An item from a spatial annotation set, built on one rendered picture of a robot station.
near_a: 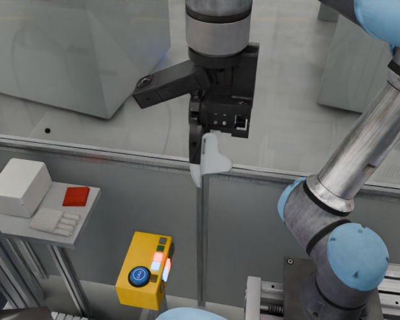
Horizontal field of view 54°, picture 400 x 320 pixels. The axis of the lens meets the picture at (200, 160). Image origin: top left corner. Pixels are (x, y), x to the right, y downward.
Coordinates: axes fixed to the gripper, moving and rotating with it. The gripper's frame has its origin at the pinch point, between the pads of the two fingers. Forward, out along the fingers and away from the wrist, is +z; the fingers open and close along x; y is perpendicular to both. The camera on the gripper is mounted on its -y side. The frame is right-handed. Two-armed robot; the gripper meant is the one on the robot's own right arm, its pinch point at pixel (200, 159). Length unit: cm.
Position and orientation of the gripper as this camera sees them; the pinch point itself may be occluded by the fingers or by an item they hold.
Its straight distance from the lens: 61.5
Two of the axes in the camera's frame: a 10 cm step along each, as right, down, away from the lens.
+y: 9.8, 1.3, -1.3
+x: 1.8, -6.9, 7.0
